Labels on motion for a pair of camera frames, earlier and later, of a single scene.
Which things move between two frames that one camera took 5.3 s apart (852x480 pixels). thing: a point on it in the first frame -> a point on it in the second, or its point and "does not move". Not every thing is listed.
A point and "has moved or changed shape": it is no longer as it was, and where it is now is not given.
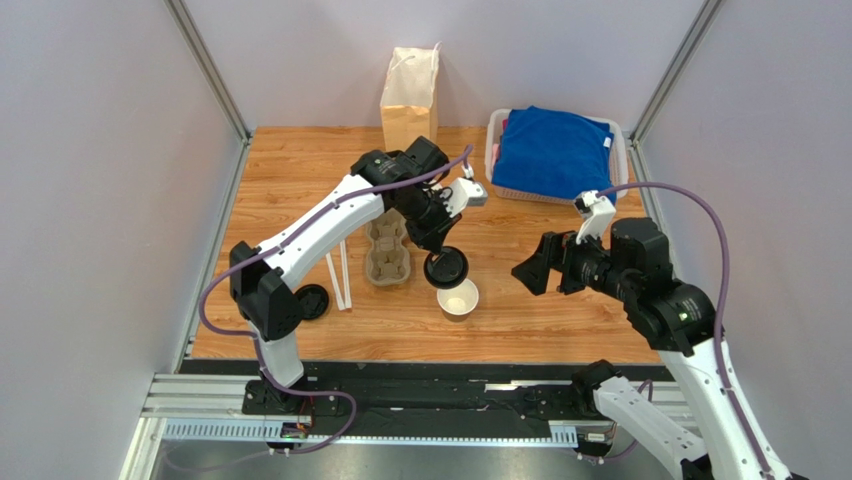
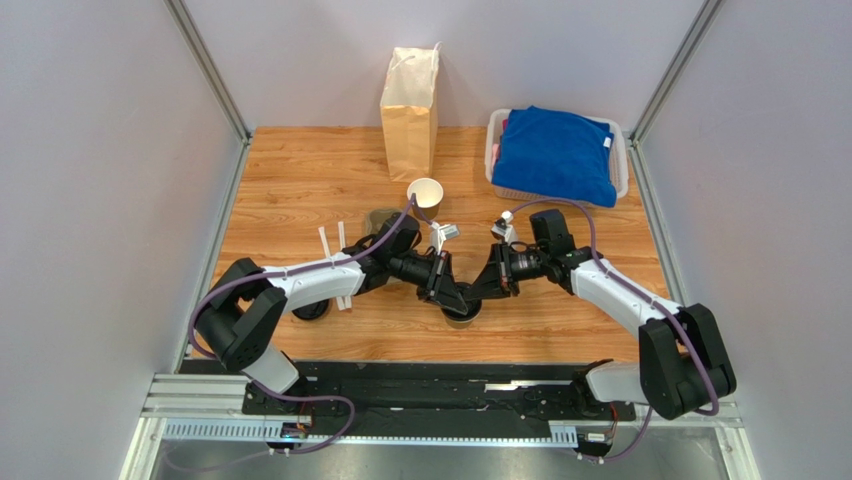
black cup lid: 450,272 has moved or changed shape
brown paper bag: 409,105 does not move
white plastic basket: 620,162 does not move
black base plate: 389,392 does not move
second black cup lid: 313,301 does not move
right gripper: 569,264 -> 500,272
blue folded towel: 554,154 does not move
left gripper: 430,239 -> 440,285
